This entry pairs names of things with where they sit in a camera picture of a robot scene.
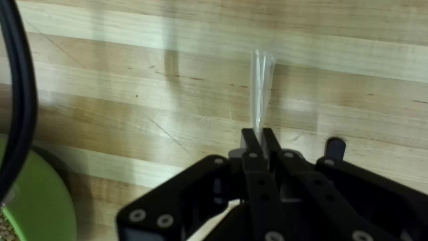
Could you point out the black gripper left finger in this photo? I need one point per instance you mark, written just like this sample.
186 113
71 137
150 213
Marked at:
201 196

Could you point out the clear plastic straw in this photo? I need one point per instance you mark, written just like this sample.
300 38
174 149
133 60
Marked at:
263 89

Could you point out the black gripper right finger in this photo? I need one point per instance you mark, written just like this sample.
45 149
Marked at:
339 201

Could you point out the lime green bowl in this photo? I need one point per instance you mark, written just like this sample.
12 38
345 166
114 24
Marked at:
41 205

